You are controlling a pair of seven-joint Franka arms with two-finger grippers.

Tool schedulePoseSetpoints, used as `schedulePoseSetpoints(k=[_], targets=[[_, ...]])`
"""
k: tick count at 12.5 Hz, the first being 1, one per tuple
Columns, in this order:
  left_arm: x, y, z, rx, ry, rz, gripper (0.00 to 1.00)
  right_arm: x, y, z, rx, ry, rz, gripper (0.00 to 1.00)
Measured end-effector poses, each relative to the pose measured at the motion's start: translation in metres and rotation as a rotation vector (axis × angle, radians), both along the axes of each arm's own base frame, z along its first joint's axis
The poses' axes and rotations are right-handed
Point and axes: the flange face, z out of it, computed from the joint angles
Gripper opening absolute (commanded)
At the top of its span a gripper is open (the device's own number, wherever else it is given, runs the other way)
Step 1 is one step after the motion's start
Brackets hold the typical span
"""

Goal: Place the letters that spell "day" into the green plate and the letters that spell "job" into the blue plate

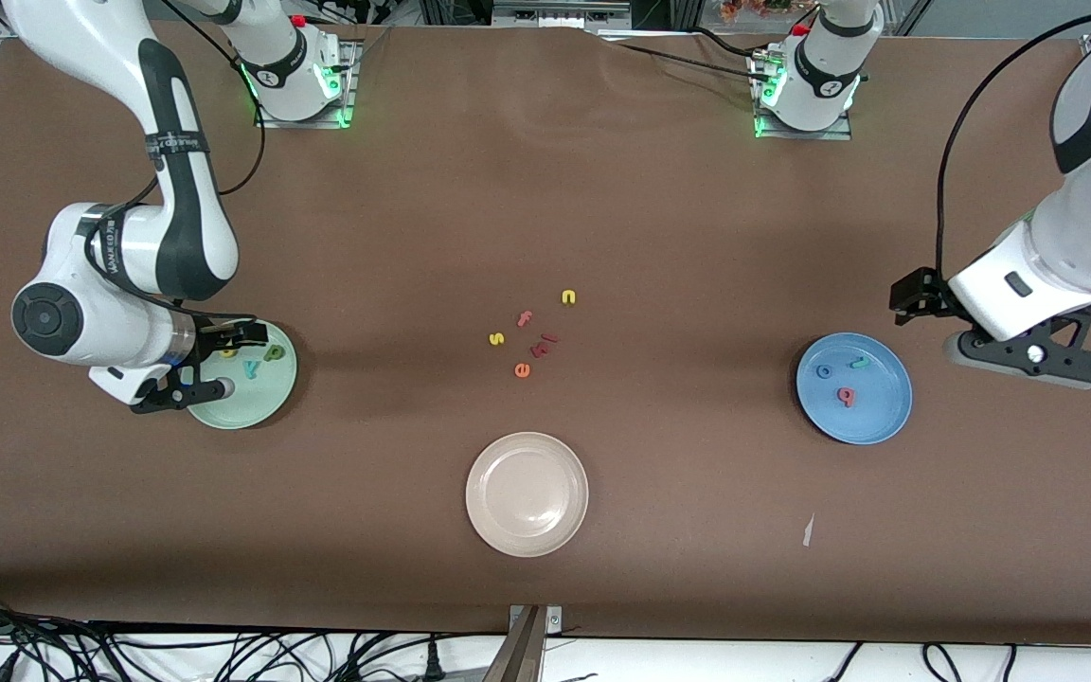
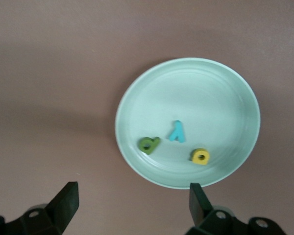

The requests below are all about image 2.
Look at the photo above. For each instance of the teal foam letter y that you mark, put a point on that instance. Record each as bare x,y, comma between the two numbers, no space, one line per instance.
177,129

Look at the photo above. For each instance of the yellow foam letter d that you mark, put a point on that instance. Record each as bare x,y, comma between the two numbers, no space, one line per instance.
201,161

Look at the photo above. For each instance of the brown table cover sheet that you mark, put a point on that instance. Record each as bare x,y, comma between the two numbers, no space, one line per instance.
51,73

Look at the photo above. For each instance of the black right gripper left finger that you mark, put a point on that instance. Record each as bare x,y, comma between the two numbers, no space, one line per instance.
68,203

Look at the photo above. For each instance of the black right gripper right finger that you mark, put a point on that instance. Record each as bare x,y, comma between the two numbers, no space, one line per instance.
198,205

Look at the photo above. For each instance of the green foam letter g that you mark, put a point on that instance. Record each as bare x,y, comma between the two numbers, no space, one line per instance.
154,143

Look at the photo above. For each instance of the mint green plate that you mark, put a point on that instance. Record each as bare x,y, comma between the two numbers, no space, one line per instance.
198,98

